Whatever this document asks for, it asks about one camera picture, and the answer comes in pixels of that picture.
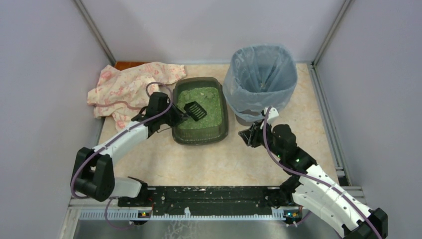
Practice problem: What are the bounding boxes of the grey trash bin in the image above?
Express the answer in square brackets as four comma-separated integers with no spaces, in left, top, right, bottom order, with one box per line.
[235,112,262,126]

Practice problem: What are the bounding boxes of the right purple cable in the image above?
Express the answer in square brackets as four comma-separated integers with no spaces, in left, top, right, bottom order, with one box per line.
[262,106,383,239]

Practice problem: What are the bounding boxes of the green litter pellets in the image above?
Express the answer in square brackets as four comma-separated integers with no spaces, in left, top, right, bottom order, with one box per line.
[177,87,222,130]

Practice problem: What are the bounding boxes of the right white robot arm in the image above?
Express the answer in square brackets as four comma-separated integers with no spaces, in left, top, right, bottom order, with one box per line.
[238,121,388,239]

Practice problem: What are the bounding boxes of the black litter scoop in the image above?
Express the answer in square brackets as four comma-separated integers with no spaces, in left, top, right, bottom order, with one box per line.
[184,101,208,121]

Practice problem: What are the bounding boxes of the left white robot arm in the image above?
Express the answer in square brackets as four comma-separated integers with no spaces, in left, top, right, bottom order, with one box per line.
[70,92,188,202]

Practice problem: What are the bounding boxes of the aluminium frame rail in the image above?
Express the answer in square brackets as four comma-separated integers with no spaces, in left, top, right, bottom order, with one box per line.
[76,207,294,221]

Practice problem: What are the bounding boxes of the purple cable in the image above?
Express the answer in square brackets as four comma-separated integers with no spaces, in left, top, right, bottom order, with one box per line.
[262,106,383,239]
[70,82,174,231]

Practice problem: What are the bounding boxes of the dark green litter box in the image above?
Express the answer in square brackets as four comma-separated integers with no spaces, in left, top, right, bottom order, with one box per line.
[172,77,228,145]

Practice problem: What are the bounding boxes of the patterned cream cloth bag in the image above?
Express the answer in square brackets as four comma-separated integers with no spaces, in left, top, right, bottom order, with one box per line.
[87,62,186,131]

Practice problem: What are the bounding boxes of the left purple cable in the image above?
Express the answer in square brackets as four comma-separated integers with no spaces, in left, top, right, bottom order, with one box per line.
[70,82,174,231]

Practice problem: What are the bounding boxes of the blue plastic bin liner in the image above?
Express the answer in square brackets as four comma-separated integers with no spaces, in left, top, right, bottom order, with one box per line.
[222,44,298,120]

